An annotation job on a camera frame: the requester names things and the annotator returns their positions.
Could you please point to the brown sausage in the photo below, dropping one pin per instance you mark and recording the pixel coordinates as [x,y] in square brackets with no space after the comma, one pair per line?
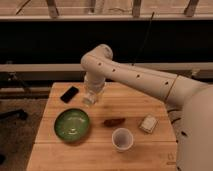
[113,122]

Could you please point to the green ceramic bowl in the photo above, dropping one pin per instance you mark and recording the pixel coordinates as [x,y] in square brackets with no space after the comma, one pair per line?
[72,125]

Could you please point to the small white box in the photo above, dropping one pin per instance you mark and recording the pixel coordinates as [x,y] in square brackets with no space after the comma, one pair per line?
[148,124]

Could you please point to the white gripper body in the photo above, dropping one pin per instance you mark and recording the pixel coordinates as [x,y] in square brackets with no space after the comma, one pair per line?
[93,84]

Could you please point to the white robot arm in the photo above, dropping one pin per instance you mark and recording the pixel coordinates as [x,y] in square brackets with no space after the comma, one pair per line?
[193,98]

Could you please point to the black smartphone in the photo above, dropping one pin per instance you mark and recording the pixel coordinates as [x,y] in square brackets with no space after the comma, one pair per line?
[69,94]

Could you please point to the black chair base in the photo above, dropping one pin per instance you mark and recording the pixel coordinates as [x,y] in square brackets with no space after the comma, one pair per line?
[20,113]

